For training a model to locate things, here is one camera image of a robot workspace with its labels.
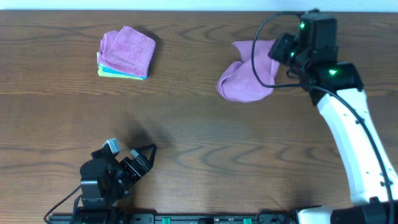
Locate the folded purple cloth on stack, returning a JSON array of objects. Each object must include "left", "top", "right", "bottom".
[{"left": 99, "top": 26, "right": 156, "bottom": 67}]

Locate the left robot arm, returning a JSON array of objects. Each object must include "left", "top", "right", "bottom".
[{"left": 70, "top": 139, "right": 157, "bottom": 223}]

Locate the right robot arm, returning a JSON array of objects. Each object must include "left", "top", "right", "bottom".
[{"left": 269, "top": 10, "right": 397, "bottom": 223}]

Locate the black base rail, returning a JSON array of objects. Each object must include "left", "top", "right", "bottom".
[{"left": 47, "top": 213, "right": 298, "bottom": 224}]

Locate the folded yellow-green cloth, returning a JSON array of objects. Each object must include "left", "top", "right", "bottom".
[{"left": 96, "top": 52, "right": 149, "bottom": 80}]

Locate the purple microfiber cloth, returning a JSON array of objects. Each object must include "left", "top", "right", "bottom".
[{"left": 216, "top": 40, "right": 279, "bottom": 103}]

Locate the folded blue cloth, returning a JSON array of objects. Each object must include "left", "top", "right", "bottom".
[{"left": 98, "top": 63, "right": 147, "bottom": 80}]

